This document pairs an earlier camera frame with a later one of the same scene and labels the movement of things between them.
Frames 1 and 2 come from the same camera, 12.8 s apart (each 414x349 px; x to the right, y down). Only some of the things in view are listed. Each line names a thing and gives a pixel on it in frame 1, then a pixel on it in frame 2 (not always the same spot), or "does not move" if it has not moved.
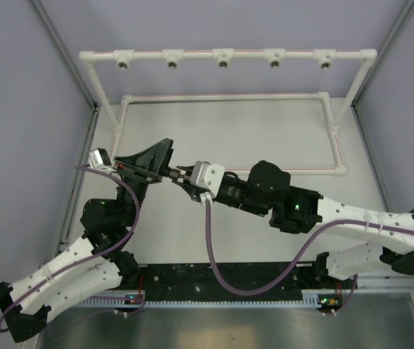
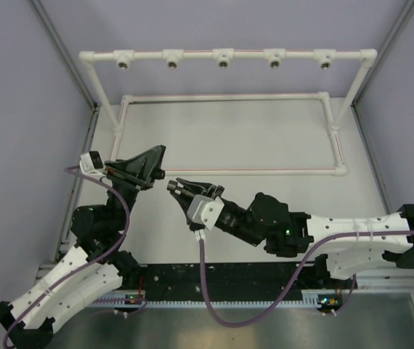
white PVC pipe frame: [175, 58] does not move
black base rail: [192, 281] does not move
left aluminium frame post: [65, 51] does not move
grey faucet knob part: [178, 175] to [171, 186]
